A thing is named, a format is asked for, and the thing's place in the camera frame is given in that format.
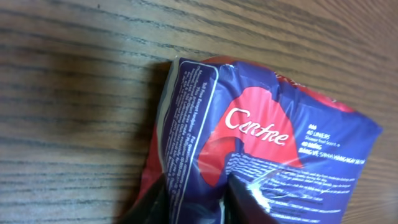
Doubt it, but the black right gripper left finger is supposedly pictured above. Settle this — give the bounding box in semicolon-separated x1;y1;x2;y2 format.
116;174;169;224

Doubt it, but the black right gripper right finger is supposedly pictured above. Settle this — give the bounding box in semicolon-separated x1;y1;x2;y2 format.
224;174;278;224

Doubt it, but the red purple sanitary pad pack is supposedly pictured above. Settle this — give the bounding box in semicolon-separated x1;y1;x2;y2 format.
139;57;382;223

